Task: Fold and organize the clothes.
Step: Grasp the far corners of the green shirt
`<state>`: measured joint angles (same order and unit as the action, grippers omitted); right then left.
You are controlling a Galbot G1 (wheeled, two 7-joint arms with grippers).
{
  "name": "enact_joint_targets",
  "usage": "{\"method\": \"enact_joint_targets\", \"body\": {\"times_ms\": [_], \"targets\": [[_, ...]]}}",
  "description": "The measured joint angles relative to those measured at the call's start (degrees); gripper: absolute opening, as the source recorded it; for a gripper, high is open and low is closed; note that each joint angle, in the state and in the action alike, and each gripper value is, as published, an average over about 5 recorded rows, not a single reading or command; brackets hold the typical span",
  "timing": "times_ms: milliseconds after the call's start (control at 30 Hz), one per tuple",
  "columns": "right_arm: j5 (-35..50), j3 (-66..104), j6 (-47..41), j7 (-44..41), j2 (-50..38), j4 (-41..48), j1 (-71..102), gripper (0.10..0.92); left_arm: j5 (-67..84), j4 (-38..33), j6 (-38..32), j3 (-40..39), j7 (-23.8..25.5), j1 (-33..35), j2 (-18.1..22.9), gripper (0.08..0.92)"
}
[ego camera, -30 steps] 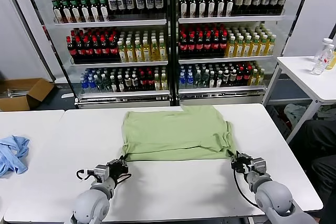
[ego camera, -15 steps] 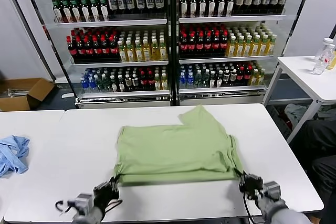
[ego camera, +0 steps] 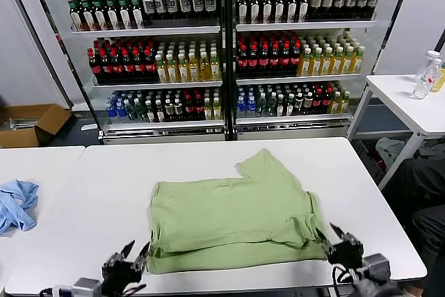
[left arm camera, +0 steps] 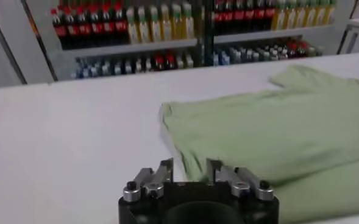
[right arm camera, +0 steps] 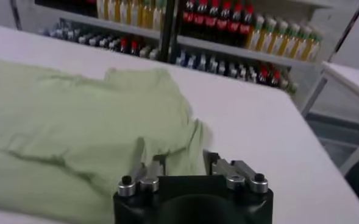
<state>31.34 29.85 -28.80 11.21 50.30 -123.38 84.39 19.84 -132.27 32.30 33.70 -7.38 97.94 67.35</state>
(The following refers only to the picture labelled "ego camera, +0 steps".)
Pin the light blue crumpled cloth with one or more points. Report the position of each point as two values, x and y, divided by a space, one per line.
17 206

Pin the dark bottle black white label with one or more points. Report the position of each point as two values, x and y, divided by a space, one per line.
171 5
149 6
160 5
198 3
185 4
209 2

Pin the blue water bottle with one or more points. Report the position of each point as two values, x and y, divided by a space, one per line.
241 107
111 112
121 112
251 107

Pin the small yellow drink bottle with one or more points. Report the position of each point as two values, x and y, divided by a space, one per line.
216 110
345 103
208 111
336 104

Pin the yellow drink bottle white label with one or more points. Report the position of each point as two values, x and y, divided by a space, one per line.
440 79

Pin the white drinks display rack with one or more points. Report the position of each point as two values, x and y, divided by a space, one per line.
156 29
306 25

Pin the grey cloth pile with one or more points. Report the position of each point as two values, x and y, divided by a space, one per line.
432 151

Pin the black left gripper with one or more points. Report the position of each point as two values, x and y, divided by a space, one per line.
120 272

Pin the yellow tea bottle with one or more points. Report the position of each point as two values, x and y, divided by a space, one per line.
359 63
184 69
337 64
348 64
206 68
162 71
316 65
172 70
195 69
306 65
327 64
216 68

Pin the small dark bottle white cap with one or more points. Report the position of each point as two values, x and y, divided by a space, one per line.
299 105
150 112
280 106
289 105
169 111
308 104
178 111
160 112

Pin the white side table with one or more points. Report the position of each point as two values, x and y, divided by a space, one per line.
393 98

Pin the clear green bottle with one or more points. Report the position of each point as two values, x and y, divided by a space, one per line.
140 112
271 105
132 112
261 106

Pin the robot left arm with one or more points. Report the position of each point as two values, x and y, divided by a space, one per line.
85 286

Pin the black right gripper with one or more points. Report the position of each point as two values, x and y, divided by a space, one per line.
346 251

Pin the dark bottle green cap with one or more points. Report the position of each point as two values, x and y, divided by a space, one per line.
243 6
280 6
100 15
267 6
75 15
87 15
112 14
304 6
124 14
137 14
292 6
256 6

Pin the light green t-shirt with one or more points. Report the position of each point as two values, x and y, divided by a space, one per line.
236 217

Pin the clear water bottle red label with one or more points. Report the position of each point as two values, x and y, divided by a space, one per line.
433 62
422 83

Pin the small cola bottle red cap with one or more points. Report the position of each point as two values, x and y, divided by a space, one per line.
318 102
198 108
188 109
327 101

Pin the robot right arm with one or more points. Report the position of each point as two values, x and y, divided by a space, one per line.
377 267

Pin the grey metal rods bundle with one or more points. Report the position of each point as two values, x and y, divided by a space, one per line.
17 123

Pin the brown cardboard box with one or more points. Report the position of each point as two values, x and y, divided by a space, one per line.
52 119

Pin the person in black clothes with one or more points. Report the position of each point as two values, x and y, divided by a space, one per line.
417 185

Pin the pale cloth pile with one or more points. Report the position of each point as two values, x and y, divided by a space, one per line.
389 149

